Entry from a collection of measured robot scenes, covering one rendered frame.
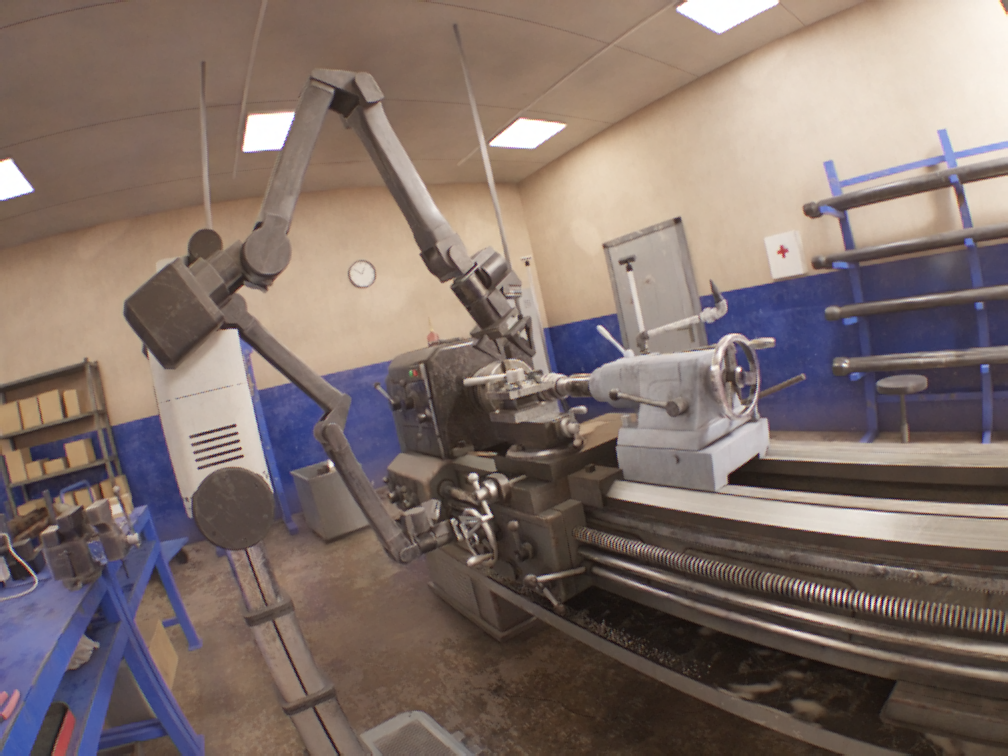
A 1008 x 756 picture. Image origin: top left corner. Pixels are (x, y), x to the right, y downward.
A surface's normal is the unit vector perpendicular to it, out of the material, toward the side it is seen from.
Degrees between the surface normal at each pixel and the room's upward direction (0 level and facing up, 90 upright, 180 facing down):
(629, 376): 86
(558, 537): 90
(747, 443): 90
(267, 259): 90
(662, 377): 82
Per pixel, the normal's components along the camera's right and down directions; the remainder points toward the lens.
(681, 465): -0.82, 0.22
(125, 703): 0.34, 0.00
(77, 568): 0.52, -0.07
